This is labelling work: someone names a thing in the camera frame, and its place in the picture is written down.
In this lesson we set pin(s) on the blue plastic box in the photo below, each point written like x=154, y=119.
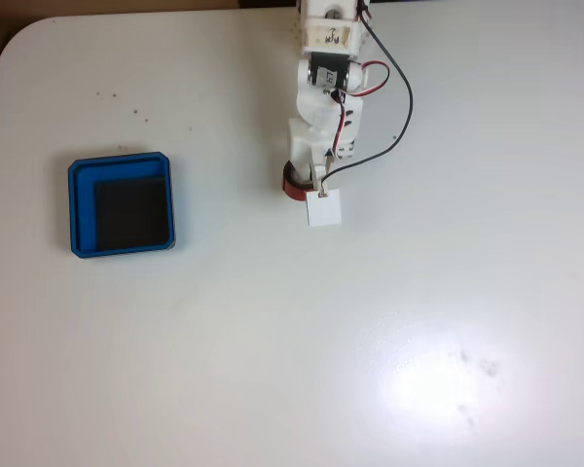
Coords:
x=82, y=209

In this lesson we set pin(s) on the black foam insert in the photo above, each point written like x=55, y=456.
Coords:
x=131, y=214

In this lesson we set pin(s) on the red tape roll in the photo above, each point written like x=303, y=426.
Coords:
x=294, y=193

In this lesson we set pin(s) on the white square camera box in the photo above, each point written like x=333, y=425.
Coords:
x=324, y=209

